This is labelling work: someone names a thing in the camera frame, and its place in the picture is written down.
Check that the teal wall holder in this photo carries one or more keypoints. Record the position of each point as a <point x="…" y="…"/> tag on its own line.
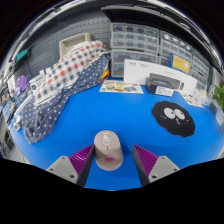
<point x="21" y="55"/>

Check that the colourful sticker sheet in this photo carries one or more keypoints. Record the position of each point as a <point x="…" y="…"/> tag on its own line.
<point x="120" y="86"/>
<point x="192" y="100"/>

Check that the white keyboard box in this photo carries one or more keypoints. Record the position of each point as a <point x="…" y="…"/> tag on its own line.
<point x="136" y="71"/>

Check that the beige computer mouse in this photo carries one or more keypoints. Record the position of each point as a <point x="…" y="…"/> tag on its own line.
<point x="108" y="151"/>

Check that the white woven basket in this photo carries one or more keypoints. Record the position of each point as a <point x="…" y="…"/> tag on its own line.
<point x="74" y="41"/>

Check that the navy polka-dot cloth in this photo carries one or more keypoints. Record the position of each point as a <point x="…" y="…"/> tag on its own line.
<point x="40" y="120"/>

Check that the yellow object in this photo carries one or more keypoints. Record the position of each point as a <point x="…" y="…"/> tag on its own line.
<point x="106" y="74"/>

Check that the green potted plant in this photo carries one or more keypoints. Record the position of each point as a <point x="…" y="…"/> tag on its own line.
<point x="219" y="96"/>

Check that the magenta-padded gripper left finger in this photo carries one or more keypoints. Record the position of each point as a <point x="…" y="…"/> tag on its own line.
<point x="63" y="168"/>

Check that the blue box with yellow label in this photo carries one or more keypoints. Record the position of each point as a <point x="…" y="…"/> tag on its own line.
<point x="180" y="63"/>

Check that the small black box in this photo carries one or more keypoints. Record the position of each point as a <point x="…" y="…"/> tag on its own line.
<point x="160" y="83"/>

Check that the purple bag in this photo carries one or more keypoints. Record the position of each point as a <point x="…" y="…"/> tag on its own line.
<point x="22" y="83"/>

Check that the red blue checked cloth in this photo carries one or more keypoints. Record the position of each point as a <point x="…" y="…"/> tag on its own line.
<point x="71" y="68"/>

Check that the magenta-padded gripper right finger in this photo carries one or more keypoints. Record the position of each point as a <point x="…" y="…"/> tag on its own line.
<point x="161" y="168"/>

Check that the dark wall shelf unit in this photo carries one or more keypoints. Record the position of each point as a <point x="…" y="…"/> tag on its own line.
<point x="140" y="15"/>

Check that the black mouse pad with eyes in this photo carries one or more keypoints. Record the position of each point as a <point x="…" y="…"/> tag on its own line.
<point x="173" y="123"/>

